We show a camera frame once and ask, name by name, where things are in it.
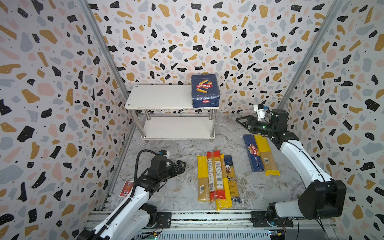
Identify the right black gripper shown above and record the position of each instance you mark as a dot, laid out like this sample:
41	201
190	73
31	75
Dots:
251	124

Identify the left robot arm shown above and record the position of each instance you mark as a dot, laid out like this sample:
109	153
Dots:
134	213

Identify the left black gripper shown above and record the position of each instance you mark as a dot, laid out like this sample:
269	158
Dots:
180	169

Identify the red card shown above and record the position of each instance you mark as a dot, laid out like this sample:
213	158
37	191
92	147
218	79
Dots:
127	187

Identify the yellow Pastatime spaghetti bag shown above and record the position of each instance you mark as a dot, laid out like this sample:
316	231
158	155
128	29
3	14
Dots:
227	203

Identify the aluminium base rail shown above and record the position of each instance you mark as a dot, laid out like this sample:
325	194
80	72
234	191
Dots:
230	225

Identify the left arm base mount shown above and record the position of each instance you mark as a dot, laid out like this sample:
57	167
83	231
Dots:
149	217

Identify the yellow spaghetti bag far right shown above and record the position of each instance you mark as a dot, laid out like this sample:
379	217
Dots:
267	157

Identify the blue Barilla spaghetti box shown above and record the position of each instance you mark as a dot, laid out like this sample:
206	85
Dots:
255	159

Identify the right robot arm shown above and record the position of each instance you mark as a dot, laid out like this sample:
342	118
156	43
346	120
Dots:
323	197

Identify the white two-tier shelf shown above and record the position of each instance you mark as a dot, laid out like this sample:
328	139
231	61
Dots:
145	98

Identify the blue Barilla pasta box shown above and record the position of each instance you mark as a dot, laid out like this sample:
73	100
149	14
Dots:
205	91

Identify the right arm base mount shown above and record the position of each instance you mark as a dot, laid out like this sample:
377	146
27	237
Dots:
265	219

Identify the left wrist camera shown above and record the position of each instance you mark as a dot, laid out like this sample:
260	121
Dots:
164	153

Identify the red spaghetti bag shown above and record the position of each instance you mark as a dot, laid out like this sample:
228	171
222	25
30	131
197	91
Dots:
215	176

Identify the yellow-top spaghetti bag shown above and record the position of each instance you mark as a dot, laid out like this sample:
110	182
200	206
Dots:
203	179

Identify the blue-top clear spaghetti bag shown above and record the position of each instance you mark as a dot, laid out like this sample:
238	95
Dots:
232	179

